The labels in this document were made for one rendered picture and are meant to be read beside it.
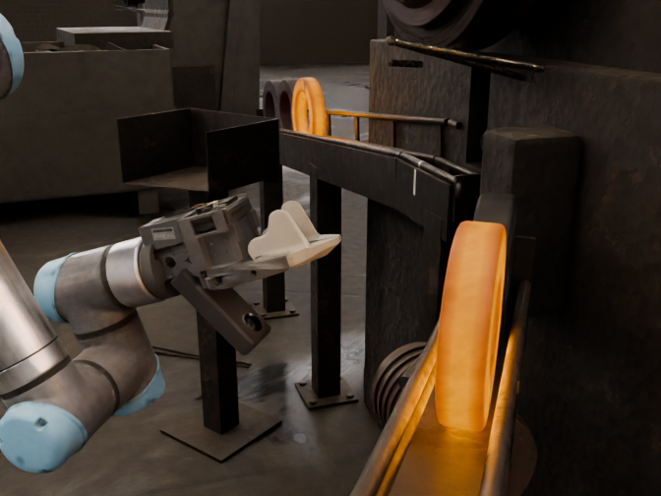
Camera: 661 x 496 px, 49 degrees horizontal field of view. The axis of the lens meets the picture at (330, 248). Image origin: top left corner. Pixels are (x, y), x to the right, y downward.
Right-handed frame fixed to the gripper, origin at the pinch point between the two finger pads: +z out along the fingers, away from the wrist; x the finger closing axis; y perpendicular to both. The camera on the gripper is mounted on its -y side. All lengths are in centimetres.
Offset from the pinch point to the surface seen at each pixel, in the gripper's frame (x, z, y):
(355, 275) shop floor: 173, -61, -55
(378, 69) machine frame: 84, -11, 14
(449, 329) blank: -23.3, 15.3, -1.3
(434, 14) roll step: 36.4, 10.5, 19.7
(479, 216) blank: -4.5, 16.1, 1.0
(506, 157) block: 21.1, 16.7, 0.9
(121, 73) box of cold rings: 219, -154, 42
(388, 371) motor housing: 13.5, -2.9, -20.7
